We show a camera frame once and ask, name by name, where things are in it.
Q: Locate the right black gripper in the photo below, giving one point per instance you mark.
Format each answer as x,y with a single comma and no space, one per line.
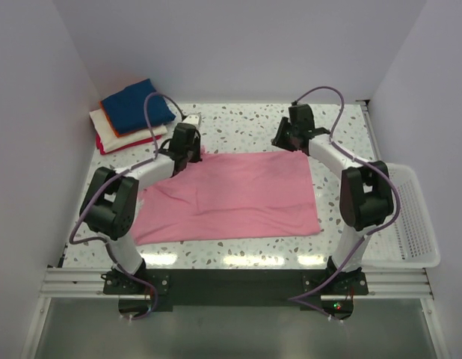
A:
278,140

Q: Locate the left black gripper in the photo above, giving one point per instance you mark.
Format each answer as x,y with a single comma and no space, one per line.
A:
196,158

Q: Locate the pink t shirt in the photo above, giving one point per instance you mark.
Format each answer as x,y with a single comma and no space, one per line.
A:
230,196

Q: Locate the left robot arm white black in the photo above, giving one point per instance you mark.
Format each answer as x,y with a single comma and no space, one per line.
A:
108,208

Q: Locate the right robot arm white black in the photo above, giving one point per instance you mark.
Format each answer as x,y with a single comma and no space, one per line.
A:
368,201

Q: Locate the orange folded t shirt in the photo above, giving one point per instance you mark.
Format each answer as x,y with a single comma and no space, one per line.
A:
113,129

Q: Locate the blue folded t shirt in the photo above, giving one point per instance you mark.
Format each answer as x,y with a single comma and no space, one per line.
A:
126,108

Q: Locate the red folded t shirt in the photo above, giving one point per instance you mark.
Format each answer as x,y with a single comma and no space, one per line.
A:
114,148

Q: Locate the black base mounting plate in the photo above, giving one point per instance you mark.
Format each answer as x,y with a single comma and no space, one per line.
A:
162,290

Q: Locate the white plastic laundry basket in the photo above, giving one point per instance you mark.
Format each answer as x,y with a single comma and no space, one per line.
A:
410,242

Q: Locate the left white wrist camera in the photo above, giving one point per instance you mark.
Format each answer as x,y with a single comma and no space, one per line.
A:
193,119

